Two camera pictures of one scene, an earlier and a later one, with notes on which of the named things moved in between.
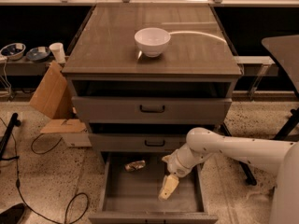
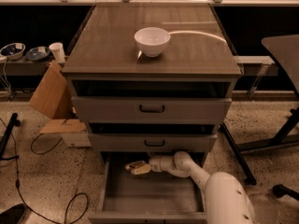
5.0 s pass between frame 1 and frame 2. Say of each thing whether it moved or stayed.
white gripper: moved
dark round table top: stayed
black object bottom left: stayed
